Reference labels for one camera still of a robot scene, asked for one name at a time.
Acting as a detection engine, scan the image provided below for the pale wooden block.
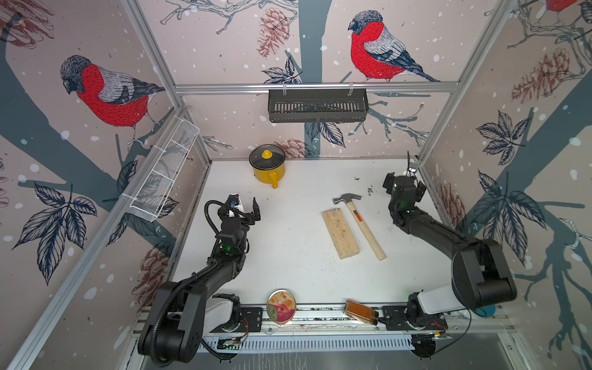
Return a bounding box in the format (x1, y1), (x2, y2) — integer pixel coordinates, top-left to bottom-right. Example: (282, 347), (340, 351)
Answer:
(322, 208), (360, 260)

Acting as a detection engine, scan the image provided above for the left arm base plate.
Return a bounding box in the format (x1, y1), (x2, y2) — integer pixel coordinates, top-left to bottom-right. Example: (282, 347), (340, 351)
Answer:
(211, 307), (264, 335)

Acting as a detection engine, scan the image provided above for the round colourful tin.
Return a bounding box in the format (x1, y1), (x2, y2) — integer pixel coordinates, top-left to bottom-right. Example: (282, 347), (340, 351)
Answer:
(267, 289), (296, 325)

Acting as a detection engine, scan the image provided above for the black hanging wire basket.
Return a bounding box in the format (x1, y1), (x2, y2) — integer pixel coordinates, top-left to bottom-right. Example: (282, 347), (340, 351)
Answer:
(268, 89), (369, 123)

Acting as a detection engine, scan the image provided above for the wooden handle claw hammer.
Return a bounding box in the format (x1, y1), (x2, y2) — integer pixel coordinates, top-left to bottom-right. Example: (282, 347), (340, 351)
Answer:
(332, 193), (387, 261)

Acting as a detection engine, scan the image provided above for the white wire mesh shelf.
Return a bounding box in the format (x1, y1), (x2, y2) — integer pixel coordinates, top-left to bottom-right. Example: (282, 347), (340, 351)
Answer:
(127, 117), (200, 222)

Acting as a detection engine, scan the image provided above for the yellow pot with lid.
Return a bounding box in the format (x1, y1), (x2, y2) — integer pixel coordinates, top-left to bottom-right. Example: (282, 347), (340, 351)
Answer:
(248, 144), (286, 189)

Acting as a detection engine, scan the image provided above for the teal round disc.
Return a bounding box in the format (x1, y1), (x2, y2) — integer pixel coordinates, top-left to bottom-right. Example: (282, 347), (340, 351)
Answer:
(473, 305), (496, 318)

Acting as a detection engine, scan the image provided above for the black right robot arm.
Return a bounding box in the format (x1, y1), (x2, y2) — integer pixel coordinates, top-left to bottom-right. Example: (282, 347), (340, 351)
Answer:
(383, 173), (517, 328)

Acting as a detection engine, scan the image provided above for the brown leather case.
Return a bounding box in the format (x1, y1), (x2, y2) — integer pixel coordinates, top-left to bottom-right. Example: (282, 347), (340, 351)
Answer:
(344, 300), (379, 325)

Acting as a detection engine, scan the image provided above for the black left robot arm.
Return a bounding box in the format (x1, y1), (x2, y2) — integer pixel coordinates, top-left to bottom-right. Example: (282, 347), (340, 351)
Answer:
(137, 194), (261, 368)

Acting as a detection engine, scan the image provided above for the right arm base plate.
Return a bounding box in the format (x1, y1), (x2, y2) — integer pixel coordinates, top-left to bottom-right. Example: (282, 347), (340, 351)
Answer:
(377, 305), (448, 331)

